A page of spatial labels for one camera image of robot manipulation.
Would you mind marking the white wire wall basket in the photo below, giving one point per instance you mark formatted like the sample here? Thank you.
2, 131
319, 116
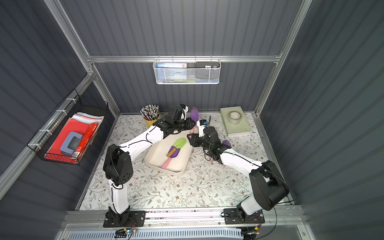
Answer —
191, 78

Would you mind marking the pale green box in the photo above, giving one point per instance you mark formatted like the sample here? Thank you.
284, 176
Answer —
243, 128

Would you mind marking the blue box in basket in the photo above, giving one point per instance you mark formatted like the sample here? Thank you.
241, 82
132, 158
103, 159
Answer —
170, 72

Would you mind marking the purple square shovel pink handle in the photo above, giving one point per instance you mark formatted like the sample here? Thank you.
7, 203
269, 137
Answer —
227, 143

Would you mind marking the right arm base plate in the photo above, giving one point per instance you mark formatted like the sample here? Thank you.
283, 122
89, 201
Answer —
234, 216

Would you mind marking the black device in basket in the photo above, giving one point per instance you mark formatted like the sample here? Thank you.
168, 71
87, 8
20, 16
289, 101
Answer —
208, 71

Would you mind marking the small green circuit board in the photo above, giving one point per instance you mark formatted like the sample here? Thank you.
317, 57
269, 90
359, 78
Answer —
125, 233

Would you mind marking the purple round shovel pink handle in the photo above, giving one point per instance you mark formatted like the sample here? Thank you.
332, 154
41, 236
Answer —
173, 152

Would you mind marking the white vented panel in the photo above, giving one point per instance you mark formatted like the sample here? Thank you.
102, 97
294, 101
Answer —
161, 234

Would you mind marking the green shovel wooden handle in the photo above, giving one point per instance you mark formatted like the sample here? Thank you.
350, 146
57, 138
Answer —
179, 143

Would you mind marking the black wire side basket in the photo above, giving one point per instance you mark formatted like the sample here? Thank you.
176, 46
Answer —
82, 108

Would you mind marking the purple pointed shovel pink handle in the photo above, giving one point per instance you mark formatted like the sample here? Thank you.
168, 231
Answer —
194, 115

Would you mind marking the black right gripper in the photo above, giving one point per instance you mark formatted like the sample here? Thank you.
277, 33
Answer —
195, 139

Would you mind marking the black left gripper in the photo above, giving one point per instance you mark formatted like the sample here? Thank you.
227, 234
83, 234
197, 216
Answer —
186, 124

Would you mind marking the bundle of pencils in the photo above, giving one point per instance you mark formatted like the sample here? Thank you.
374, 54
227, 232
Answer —
150, 112

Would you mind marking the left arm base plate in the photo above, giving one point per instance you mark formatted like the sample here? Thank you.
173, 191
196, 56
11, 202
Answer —
125, 220

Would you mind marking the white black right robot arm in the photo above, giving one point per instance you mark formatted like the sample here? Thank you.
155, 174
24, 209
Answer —
268, 186

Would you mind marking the yellow pencil cup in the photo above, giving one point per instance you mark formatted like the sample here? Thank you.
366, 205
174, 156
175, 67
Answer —
149, 123

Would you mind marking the red stapler box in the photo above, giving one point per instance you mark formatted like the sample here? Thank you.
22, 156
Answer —
79, 152

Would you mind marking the red folder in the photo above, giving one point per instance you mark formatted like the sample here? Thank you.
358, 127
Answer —
72, 125

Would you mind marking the grey blue hole punch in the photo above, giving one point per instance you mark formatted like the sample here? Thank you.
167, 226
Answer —
71, 143

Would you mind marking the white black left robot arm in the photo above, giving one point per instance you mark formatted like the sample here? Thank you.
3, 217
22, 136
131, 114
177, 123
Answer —
118, 166

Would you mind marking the white tape roll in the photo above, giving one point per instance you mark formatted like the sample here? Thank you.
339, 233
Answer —
234, 117

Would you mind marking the cream plastic storage tray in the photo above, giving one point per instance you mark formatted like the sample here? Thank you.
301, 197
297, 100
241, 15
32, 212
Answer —
157, 155

